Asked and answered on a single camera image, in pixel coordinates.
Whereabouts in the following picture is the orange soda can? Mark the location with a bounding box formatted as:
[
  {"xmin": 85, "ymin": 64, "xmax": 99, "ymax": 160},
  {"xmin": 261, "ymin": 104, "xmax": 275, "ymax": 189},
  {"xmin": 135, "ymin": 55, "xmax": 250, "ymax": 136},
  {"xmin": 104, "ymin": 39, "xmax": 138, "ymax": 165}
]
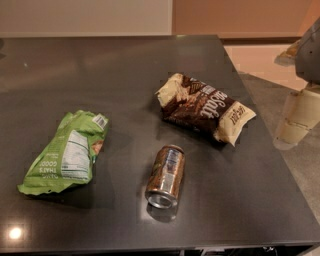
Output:
[{"xmin": 145, "ymin": 145, "xmax": 185, "ymax": 209}]

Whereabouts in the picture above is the brown and cream chip bag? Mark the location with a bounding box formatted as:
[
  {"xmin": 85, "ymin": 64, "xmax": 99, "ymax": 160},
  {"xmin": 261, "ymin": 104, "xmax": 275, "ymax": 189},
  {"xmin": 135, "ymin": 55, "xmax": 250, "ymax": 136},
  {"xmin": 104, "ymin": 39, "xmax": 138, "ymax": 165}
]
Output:
[{"xmin": 156, "ymin": 73, "xmax": 256, "ymax": 146}]

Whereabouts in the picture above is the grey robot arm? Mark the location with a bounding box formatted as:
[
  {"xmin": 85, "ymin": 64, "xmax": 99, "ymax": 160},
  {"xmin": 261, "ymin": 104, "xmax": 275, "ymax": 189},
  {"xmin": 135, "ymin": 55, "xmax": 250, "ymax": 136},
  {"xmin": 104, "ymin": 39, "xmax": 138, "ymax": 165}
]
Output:
[{"xmin": 273, "ymin": 18, "xmax": 320, "ymax": 150}]

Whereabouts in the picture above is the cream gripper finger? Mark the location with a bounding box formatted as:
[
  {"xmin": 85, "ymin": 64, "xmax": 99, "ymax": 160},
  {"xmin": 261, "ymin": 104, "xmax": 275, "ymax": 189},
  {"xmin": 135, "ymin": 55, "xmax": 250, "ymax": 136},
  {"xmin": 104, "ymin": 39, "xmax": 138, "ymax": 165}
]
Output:
[
  {"xmin": 273, "ymin": 92, "xmax": 298, "ymax": 150},
  {"xmin": 286, "ymin": 87, "xmax": 320, "ymax": 144}
]

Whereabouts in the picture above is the green chip bag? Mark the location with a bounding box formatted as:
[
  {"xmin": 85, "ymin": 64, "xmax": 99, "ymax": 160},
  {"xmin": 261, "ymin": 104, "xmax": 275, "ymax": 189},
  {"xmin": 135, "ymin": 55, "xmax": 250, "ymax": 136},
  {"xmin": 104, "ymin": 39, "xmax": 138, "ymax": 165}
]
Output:
[{"xmin": 17, "ymin": 110, "xmax": 109, "ymax": 196}]

